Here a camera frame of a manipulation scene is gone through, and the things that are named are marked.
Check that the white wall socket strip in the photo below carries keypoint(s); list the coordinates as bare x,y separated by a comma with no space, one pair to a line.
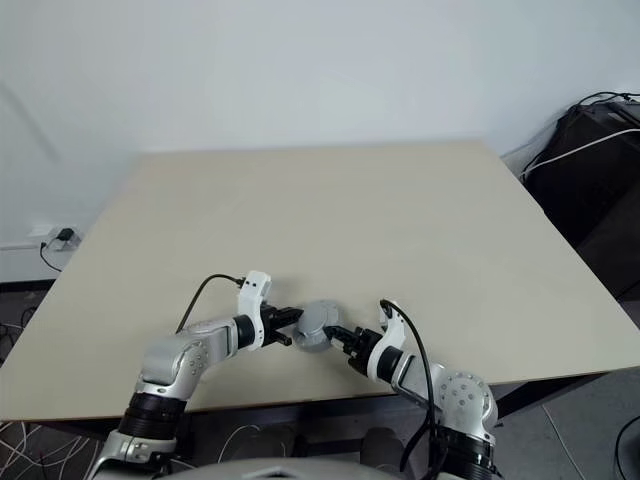
30,239

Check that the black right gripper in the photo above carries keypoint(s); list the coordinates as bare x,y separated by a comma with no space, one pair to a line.
364,347

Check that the black bag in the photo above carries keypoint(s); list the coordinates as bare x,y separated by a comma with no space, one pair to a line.
590,170

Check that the silver robot torso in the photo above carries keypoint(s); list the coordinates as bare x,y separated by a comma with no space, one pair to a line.
290,470

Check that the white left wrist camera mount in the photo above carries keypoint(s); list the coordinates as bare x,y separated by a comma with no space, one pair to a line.
252,295

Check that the grey round motor lid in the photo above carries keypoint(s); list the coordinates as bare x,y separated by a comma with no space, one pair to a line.
320,315

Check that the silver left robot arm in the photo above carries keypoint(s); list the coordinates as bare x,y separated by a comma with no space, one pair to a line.
170,362

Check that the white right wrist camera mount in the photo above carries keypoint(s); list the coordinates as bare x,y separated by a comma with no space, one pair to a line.
395,325

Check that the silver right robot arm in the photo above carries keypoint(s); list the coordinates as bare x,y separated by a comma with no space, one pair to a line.
460,395

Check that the black plug adapter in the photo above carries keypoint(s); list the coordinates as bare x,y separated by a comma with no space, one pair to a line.
65,234

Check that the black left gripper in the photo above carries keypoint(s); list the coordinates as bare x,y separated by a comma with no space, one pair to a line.
270,325

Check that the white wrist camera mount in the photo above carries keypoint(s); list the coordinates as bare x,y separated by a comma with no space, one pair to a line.
395,325
252,295

